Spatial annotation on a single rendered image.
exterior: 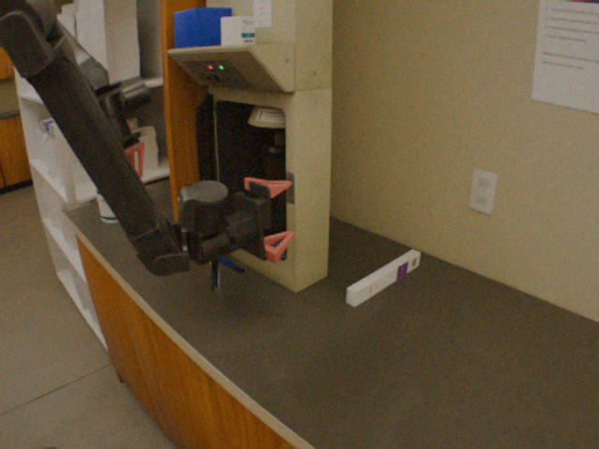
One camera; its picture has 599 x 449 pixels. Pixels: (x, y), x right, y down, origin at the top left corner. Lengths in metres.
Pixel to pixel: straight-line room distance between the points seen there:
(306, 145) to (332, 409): 0.53
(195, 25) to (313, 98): 0.30
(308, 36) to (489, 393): 0.78
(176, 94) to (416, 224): 0.77
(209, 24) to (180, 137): 0.34
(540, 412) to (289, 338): 0.53
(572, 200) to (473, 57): 0.43
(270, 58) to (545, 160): 0.67
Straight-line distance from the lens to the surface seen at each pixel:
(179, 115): 1.13
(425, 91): 1.17
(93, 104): 0.53
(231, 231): 0.66
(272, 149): 1.02
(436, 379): 0.83
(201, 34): 0.95
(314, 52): 0.89
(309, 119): 0.89
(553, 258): 1.13
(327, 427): 0.72
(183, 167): 1.16
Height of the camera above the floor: 1.51
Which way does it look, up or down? 25 degrees down
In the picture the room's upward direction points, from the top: straight up
